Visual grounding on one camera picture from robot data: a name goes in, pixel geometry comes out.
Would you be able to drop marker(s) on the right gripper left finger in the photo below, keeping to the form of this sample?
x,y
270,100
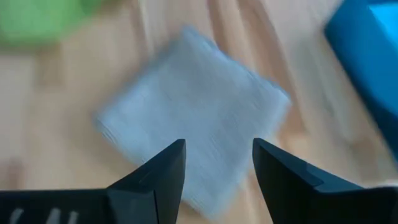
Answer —
x,y
149,196

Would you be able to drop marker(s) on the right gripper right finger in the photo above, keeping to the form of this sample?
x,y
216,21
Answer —
x,y
289,196

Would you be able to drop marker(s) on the green microfiber towel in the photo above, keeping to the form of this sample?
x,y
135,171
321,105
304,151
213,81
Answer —
x,y
40,18

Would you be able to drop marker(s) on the blue plastic bin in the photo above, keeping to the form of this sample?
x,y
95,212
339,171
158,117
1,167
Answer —
x,y
367,68

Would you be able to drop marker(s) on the grey microfiber towel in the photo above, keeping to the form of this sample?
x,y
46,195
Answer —
x,y
192,112

